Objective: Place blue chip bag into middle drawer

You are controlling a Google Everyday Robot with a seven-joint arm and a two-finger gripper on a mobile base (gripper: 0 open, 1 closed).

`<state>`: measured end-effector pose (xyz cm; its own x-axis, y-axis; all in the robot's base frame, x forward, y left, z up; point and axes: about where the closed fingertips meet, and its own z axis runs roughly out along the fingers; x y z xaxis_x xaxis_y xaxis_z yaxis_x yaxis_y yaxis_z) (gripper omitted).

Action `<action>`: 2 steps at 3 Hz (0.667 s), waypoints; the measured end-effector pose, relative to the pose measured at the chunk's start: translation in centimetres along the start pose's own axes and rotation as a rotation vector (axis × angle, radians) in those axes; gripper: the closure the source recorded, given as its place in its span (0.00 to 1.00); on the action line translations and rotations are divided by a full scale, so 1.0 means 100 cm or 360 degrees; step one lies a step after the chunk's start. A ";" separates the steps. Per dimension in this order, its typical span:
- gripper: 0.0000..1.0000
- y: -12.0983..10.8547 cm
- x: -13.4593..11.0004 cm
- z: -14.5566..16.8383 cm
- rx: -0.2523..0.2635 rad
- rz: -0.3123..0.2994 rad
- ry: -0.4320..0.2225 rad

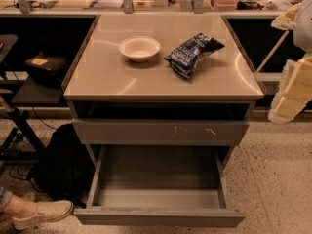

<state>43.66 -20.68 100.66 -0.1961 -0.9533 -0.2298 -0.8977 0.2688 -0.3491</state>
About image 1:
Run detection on white leaning stick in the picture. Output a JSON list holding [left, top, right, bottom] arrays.
[[255, 30, 290, 73]]

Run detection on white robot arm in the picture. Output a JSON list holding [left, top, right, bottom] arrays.
[[268, 0, 312, 124]]

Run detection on open grey middle drawer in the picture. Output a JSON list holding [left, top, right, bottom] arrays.
[[75, 145, 245, 228]]

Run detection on black backpack on floor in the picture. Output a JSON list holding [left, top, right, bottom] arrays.
[[26, 124, 95, 209]]

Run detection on black stand legs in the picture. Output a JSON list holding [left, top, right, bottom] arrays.
[[0, 96, 45, 161]]

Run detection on grey drawer cabinet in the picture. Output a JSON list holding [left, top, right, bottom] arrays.
[[64, 13, 264, 162]]

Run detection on white paper bowl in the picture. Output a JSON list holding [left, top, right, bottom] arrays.
[[119, 36, 161, 62]]

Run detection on closed grey top drawer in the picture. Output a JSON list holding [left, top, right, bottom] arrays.
[[73, 119, 249, 146]]

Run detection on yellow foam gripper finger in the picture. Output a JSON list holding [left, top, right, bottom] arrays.
[[268, 57, 312, 124], [271, 3, 301, 31]]

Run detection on black box with label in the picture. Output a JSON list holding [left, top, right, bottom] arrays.
[[24, 53, 70, 88]]

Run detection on blue chip bag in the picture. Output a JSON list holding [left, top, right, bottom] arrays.
[[165, 33, 224, 79]]

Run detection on beige slip-on shoe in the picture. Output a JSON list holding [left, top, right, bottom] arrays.
[[12, 200, 73, 230]]

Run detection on person's leg in jeans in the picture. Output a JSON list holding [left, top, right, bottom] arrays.
[[0, 187, 36, 218]]

